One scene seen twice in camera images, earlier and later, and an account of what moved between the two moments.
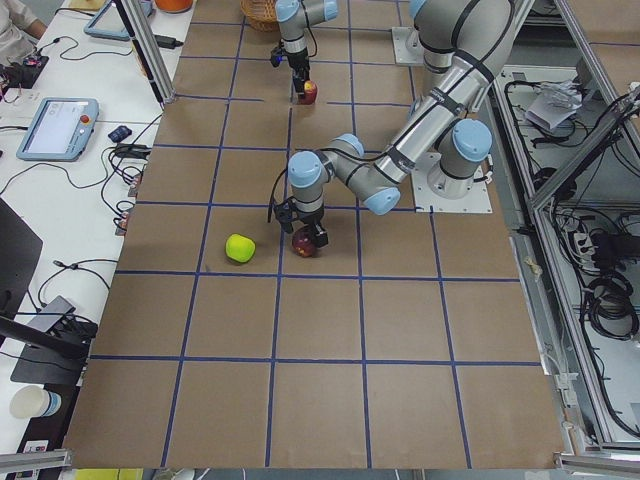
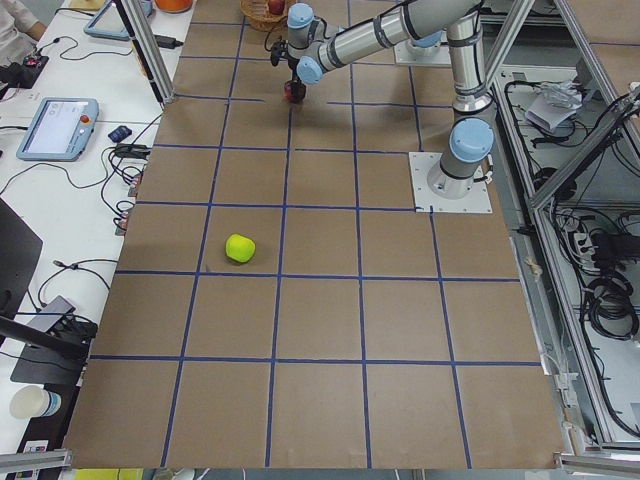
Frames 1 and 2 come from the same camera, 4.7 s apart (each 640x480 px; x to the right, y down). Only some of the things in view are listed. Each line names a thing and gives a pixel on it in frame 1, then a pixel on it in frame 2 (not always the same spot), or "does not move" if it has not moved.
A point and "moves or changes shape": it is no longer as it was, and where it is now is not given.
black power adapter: (167, 43) does not move
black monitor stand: (42, 356) does not move
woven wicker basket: (261, 14) does not move
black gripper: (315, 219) -> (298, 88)
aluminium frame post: (149, 48) does not move
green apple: (239, 248) does not move
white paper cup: (31, 401) does not move
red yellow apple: (310, 93) moves or changes shape
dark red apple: (304, 242) -> (294, 91)
